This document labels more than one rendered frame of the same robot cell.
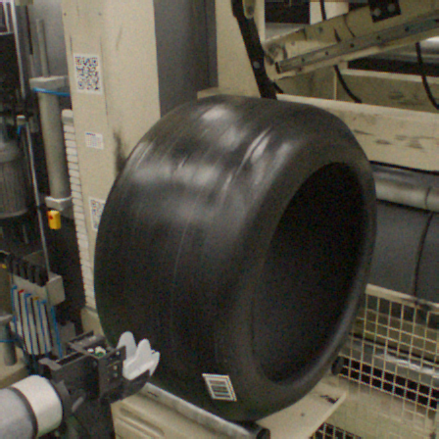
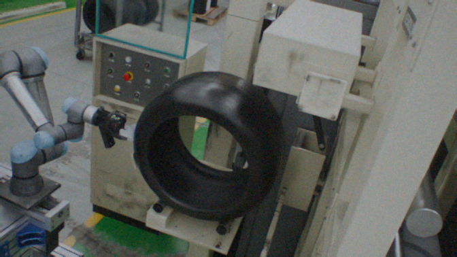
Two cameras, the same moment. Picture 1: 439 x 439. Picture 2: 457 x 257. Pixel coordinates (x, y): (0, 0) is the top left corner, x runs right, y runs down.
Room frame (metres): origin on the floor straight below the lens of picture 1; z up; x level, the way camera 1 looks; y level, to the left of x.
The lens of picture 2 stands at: (0.44, -1.37, 2.04)
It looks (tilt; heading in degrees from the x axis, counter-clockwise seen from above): 28 degrees down; 62
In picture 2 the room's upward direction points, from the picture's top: 11 degrees clockwise
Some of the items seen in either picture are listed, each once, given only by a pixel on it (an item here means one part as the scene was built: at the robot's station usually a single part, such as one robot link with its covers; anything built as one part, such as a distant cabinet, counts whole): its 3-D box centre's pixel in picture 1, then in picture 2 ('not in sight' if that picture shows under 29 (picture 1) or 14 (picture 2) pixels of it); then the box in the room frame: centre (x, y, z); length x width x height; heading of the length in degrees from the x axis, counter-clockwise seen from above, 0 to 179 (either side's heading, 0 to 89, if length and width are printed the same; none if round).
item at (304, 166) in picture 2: not in sight; (302, 168); (1.52, -0.10, 1.05); 0.20 x 0.15 x 0.30; 51
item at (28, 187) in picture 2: not in sight; (26, 178); (0.36, 0.39, 0.77); 0.15 x 0.15 x 0.10
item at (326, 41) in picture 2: not in sight; (315, 43); (1.24, -0.31, 1.71); 0.61 x 0.25 x 0.15; 51
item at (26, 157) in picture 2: not in sight; (26, 157); (0.37, 0.39, 0.88); 0.13 x 0.12 x 0.14; 33
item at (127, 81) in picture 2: not in sight; (143, 133); (1.06, 0.97, 0.63); 0.56 x 0.41 x 1.27; 141
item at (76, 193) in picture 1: (89, 216); not in sight; (1.26, 0.27, 1.19); 0.05 x 0.04 x 0.48; 141
